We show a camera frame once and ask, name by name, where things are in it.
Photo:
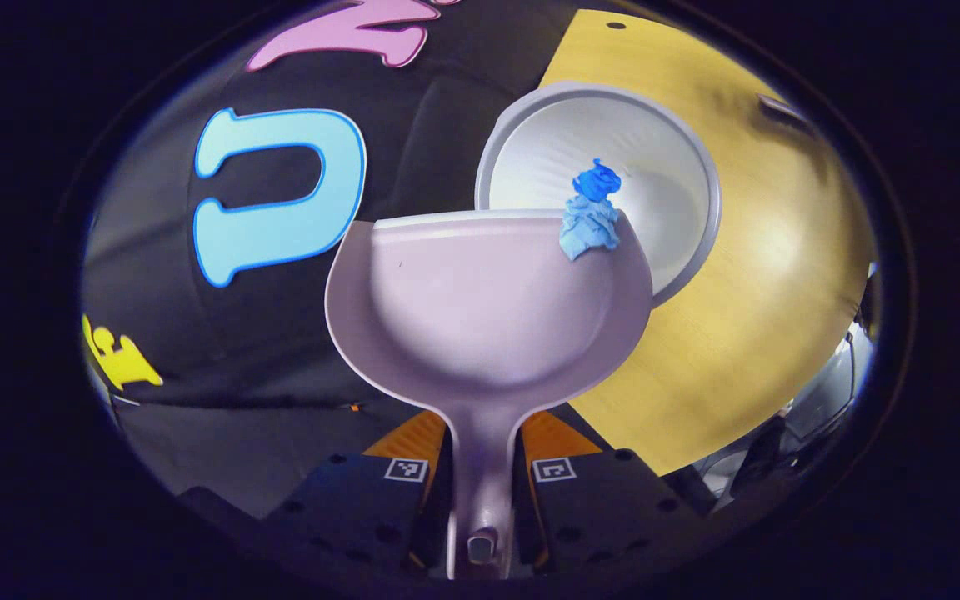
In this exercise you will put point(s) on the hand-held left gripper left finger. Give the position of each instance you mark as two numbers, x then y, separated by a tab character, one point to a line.
347	500

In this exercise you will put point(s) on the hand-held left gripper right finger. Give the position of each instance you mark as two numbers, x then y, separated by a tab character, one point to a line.
597	500

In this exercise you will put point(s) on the pale pink dustpan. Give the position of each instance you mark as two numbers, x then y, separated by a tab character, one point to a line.
480	317

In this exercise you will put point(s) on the light blue paper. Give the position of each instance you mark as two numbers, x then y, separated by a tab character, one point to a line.
588	233

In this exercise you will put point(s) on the dark blue paper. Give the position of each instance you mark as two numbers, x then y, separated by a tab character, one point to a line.
595	183

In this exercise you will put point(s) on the white ribbed garbage bin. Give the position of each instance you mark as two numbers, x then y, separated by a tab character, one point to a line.
547	158

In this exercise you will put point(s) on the wooden desktop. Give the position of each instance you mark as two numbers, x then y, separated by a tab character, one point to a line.
763	275

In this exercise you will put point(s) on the dark metal stand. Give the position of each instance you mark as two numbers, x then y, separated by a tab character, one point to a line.
759	454

